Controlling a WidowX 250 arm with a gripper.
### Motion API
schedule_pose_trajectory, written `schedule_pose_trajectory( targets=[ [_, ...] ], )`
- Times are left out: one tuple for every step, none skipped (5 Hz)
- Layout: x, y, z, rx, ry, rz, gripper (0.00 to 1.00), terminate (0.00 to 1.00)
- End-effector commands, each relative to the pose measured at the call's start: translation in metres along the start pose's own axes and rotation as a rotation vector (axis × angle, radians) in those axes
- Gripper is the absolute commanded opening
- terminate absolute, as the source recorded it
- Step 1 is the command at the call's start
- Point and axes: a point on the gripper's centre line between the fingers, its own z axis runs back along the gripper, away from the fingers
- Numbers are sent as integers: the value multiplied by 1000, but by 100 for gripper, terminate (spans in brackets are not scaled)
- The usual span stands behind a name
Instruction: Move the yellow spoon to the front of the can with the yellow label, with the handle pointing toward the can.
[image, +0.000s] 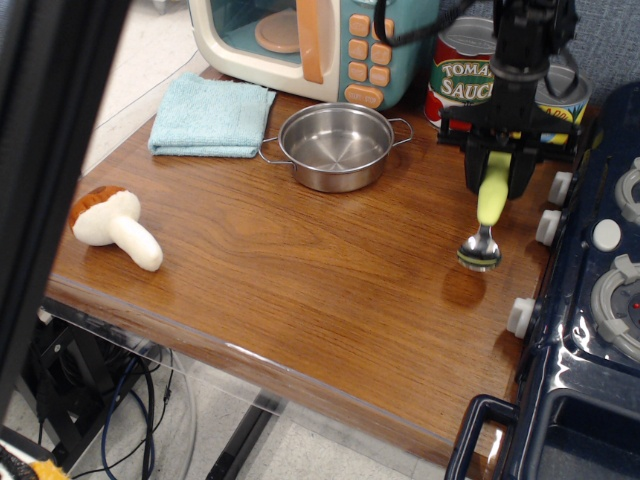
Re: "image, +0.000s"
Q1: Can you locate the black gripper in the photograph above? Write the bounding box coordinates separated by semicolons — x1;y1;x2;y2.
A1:
438;84;581;200

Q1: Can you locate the yellow handled metal spoon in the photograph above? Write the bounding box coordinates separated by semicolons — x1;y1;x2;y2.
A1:
457;152;511;272

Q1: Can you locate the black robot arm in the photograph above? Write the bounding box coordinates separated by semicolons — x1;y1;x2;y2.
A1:
438;1;581;199

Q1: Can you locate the pineapple slices can yellow label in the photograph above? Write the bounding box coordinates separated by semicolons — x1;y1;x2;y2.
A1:
511;64;592;161

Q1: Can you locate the tomato sauce can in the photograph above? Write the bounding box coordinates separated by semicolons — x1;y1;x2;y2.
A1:
424;16;496;129

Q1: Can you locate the white stove knob top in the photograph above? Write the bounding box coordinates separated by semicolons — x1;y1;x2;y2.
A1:
547;171;573;206

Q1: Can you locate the white stove knob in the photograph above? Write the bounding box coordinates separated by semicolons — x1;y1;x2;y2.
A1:
535;210;562;246
547;171;573;206
507;297;535;339

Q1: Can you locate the white stove knob middle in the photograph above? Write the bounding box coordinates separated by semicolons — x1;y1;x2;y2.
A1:
535;210;562;246

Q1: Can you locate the white stove knob bottom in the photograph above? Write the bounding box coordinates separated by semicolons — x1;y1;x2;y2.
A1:
507;297;535;339

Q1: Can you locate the small steel pot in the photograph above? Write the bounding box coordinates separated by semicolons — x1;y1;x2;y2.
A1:
258;103;414;194

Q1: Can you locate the toy microwave teal and cream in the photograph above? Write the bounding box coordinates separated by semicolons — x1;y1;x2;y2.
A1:
188;1;433;110

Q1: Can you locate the dark blue toy stove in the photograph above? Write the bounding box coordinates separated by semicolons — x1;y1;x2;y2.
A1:
446;83;639;479

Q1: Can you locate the light blue folded towel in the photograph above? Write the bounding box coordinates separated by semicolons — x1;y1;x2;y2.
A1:
148;73;276;158

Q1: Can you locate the plush mushroom toy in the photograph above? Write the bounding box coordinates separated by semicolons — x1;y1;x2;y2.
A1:
68;185;163;272

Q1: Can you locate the black table leg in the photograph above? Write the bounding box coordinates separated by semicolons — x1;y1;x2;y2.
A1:
205;391;281;480

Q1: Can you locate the clear acrylic table guard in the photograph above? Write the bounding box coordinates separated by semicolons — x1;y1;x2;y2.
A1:
42;297;288;416

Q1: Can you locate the black cable under table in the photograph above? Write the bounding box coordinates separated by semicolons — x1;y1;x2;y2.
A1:
69;349;176;480

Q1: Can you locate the blue cable under table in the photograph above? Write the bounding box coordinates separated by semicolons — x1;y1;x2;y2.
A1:
100;355;157;480

